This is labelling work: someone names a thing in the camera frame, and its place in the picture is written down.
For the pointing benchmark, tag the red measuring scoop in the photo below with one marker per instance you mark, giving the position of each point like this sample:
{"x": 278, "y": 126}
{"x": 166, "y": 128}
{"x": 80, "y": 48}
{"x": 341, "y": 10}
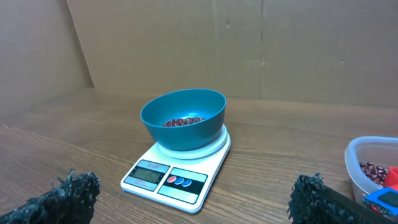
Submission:
{"x": 391, "y": 179}

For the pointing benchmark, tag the clear plastic container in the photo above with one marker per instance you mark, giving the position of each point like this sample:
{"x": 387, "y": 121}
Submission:
{"x": 364, "y": 153}

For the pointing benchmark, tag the red beans in bowl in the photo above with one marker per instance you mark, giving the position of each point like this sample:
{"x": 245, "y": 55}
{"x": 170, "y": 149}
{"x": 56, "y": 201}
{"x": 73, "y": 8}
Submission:
{"x": 183, "y": 121}

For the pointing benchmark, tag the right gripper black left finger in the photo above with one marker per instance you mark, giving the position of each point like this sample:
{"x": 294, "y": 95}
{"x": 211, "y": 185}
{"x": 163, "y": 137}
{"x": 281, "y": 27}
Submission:
{"x": 72, "y": 202}

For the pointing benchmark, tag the white kitchen scale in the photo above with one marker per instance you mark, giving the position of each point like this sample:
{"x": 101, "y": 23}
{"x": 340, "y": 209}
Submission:
{"x": 179, "y": 179}

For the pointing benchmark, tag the blue bowl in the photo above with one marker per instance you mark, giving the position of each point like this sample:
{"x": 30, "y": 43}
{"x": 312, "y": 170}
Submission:
{"x": 207, "y": 104}

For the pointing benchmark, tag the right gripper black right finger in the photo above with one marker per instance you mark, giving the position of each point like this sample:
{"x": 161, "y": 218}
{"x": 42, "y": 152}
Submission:
{"x": 312, "y": 202}

